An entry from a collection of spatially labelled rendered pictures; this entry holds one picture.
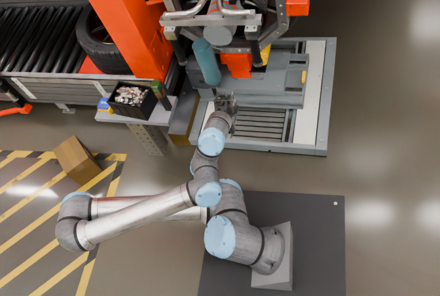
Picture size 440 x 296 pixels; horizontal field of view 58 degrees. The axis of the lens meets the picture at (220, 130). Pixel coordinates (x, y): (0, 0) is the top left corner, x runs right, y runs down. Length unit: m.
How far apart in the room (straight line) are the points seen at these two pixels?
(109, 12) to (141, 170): 1.03
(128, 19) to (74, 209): 0.83
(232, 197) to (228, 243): 0.21
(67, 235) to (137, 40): 0.91
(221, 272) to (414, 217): 0.99
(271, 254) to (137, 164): 1.21
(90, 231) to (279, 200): 0.83
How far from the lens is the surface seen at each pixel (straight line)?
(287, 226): 1.64
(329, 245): 1.79
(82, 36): 2.63
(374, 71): 2.64
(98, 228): 1.52
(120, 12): 1.83
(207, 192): 1.34
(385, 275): 2.09
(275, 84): 2.31
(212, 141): 1.37
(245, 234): 1.54
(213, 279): 1.81
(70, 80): 2.62
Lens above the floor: 2.02
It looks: 55 degrees down
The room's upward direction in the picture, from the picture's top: 22 degrees counter-clockwise
